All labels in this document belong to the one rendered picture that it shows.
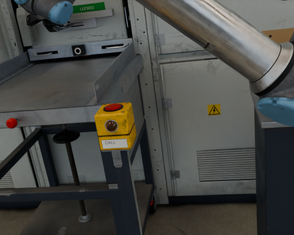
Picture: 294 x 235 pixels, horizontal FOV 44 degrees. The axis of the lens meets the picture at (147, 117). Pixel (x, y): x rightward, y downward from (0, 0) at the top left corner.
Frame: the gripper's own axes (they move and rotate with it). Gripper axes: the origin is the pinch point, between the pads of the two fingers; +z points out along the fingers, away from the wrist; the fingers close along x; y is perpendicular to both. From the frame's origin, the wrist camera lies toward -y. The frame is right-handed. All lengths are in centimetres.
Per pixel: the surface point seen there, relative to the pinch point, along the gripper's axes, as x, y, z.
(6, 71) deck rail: -20.0, -22.1, -5.5
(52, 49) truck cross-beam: -5.0, -8.6, 12.3
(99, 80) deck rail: -38, 33, -44
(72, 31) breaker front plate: 1.8, 3.3, 9.7
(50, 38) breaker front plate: 0.2, -8.8, 10.7
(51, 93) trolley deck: -38, 11, -32
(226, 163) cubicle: -65, 73, 41
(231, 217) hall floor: -92, 73, 44
